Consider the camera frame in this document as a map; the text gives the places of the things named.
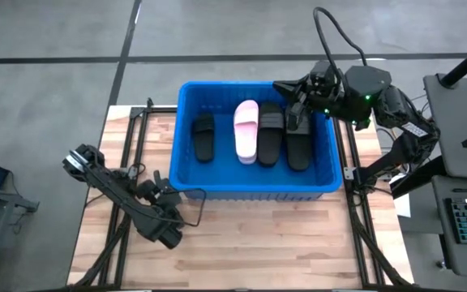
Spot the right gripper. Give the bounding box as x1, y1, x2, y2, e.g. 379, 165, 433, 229
272, 79, 350, 131

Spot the black diagonal beam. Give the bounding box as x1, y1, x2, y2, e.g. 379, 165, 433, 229
390, 155, 452, 200

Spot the black aluminium rail frame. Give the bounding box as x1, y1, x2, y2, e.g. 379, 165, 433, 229
67, 97, 178, 290
330, 105, 415, 290

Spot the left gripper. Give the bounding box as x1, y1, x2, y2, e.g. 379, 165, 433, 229
135, 170, 185, 208

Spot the silver metal bracket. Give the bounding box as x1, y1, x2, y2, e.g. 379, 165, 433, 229
342, 165, 360, 182

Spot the grey keyboard desk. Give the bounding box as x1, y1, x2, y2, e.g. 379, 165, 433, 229
431, 174, 467, 281

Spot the blue plastic bin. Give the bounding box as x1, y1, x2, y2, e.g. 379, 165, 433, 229
168, 80, 343, 202

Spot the white paper sheet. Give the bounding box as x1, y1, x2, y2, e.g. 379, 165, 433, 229
393, 174, 412, 219

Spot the large black slide sandal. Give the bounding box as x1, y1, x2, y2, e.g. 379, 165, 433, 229
256, 101, 285, 168
285, 107, 312, 172

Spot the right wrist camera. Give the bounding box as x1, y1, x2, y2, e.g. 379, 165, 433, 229
309, 60, 336, 84

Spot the small black slide sandal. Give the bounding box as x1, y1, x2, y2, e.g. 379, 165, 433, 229
191, 113, 217, 164

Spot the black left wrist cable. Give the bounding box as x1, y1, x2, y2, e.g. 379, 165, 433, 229
167, 187, 208, 228

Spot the black metal pole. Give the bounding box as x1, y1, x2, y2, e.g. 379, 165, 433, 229
438, 36, 467, 89

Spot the grey side table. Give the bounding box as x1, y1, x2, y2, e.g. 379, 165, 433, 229
422, 72, 467, 182

